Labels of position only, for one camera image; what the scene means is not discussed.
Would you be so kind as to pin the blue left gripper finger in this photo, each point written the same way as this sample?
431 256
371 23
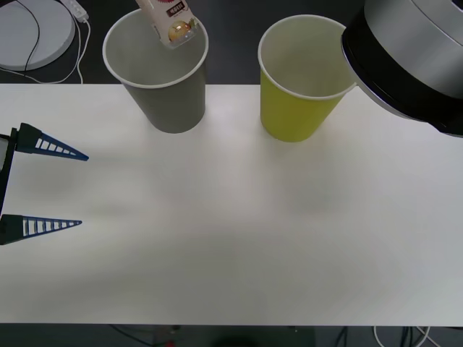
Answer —
29 139
14 227

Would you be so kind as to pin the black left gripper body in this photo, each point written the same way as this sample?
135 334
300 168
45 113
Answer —
6 177

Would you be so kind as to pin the clear bottle with red cap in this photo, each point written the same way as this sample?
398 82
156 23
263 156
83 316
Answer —
170 18

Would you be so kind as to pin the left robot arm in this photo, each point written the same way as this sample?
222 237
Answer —
2 152

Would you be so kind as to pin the round white disc base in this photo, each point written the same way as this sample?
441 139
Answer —
21 32

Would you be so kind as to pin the white power strip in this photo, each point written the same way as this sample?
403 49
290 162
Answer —
76 9

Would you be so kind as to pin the grey plastic waste bin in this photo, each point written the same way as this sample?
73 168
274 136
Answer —
170 108

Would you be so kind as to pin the yellow-green plastic waste bin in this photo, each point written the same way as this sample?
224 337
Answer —
289 115

